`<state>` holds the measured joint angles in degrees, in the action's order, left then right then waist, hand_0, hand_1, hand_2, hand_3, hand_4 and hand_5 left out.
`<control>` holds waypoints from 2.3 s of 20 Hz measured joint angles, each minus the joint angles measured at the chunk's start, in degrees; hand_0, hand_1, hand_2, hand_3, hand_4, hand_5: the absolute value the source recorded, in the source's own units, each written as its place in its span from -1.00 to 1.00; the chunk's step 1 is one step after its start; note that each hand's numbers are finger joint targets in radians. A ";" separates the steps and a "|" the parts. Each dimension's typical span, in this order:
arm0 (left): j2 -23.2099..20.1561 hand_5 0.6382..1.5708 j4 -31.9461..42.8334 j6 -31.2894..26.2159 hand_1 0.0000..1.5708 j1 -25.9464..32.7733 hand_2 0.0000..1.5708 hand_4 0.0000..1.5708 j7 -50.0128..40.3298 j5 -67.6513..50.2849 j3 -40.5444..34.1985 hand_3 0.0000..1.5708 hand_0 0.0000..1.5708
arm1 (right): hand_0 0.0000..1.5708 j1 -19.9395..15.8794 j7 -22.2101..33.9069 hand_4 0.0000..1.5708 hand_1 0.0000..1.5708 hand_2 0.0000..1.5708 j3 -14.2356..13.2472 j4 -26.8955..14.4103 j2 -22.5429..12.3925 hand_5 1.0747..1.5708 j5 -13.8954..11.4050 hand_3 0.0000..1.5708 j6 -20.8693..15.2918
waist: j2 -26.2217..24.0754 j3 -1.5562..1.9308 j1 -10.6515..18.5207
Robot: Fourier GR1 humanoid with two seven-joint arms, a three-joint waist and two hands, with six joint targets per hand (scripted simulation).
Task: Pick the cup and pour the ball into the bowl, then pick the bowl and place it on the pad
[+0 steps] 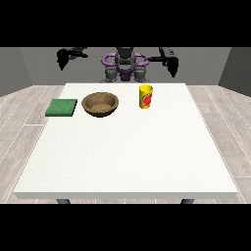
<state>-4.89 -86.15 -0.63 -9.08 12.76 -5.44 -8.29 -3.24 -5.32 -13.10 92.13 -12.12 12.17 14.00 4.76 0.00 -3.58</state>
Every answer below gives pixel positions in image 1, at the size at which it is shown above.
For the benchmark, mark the grey robot trunk purple rings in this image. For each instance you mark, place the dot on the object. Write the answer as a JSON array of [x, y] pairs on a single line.
[[125, 67]]

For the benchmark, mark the yellow cup with melon print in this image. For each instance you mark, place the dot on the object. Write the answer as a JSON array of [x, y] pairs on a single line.
[[145, 96]]

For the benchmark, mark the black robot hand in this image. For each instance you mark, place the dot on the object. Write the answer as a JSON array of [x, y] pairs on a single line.
[[65, 56], [170, 62]]

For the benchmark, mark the green square pad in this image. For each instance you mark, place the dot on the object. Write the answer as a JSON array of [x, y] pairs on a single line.
[[61, 107]]

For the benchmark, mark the brown wooden bowl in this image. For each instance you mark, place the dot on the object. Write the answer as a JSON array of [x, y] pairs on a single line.
[[100, 104]]

